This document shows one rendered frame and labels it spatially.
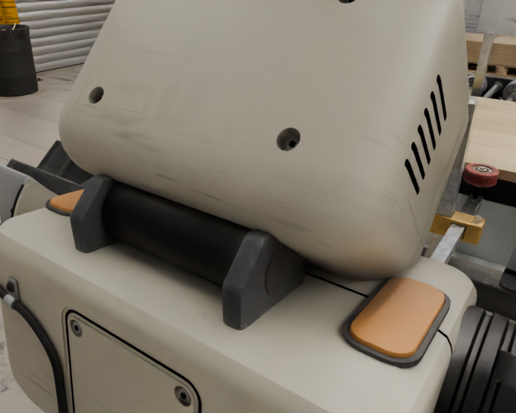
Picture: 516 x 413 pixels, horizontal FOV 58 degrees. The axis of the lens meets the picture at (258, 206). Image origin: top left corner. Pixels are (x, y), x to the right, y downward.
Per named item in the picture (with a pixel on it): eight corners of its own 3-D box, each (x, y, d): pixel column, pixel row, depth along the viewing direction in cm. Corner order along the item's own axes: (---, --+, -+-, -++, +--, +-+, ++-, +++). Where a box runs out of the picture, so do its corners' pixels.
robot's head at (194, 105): (349, 259, 17) (481, -84, 19) (20, 142, 27) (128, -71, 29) (407, 307, 29) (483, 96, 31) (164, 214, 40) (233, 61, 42)
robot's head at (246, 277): (224, 447, 22) (237, 258, 18) (65, 340, 28) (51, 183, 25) (300, 365, 28) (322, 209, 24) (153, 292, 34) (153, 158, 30)
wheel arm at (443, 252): (432, 294, 94) (436, 277, 92) (415, 288, 96) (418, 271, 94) (480, 209, 126) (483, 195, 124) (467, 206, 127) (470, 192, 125)
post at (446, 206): (435, 283, 121) (476, 100, 98) (422, 279, 123) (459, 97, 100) (439, 276, 124) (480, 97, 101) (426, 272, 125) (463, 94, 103)
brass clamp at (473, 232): (476, 247, 110) (481, 228, 107) (418, 229, 116) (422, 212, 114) (482, 235, 114) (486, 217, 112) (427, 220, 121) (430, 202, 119)
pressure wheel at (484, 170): (454, 198, 129) (463, 160, 123) (486, 201, 127) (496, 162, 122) (459, 211, 122) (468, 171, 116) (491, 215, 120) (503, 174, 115)
